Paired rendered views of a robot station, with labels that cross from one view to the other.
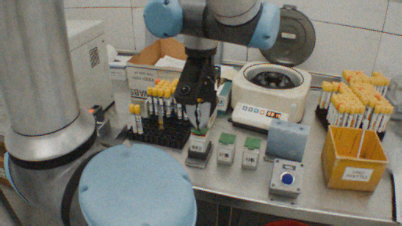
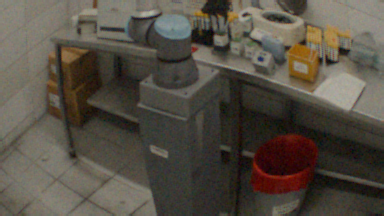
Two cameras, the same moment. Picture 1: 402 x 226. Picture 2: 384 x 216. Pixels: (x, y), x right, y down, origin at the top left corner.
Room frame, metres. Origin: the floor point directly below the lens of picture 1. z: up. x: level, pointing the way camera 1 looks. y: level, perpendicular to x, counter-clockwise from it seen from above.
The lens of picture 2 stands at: (-1.47, -0.53, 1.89)
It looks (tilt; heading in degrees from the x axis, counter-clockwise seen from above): 31 degrees down; 18
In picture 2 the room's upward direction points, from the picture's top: 4 degrees counter-clockwise
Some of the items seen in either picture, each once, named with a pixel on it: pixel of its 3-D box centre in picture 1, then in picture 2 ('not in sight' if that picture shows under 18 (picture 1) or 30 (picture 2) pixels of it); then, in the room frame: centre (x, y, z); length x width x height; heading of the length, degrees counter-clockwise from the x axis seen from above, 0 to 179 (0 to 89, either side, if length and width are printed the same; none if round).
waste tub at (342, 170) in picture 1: (352, 158); (304, 62); (0.52, -0.38, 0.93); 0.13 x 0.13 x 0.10; 78
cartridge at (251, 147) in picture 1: (251, 153); (251, 50); (0.57, -0.12, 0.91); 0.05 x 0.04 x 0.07; 163
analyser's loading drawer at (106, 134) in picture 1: (92, 128); not in sight; (0.66, 0.32, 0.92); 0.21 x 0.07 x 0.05; 73
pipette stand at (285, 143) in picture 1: (286, 141); (273, 48); (0.59, -0.22, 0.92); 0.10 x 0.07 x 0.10; 65
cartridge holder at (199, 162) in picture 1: (199, 151); (221, 46); (0.60, 0.01, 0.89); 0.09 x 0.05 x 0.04; 164
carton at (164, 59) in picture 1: (174, 69); (219, 5); (1.00, 0.11, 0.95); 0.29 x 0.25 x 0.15; 163
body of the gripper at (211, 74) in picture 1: (201, 70); (219, 2); (0.62, 0.00, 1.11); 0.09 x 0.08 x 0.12; 164
